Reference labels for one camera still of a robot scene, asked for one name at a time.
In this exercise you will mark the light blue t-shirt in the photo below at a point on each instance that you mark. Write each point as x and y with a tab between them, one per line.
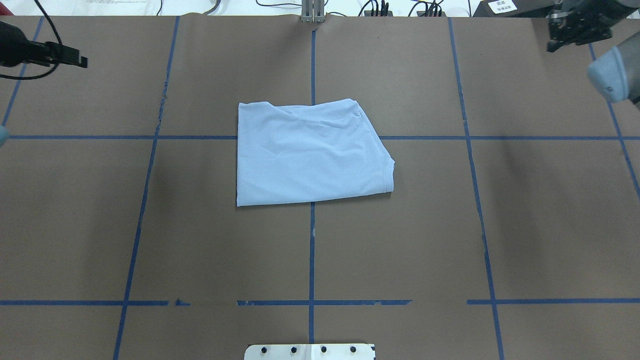
289	154

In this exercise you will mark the white camera mast pedestal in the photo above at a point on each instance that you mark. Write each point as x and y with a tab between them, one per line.
311	351

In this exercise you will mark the aluminium frame post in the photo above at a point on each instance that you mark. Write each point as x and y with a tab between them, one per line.
313	11

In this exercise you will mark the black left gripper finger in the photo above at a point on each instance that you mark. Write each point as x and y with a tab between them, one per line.
61	54

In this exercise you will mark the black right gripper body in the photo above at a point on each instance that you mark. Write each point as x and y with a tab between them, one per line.
575	31

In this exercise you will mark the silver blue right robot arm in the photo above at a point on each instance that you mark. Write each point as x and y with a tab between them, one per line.
615	74

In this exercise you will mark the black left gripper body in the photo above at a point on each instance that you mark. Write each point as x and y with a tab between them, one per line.
12	47

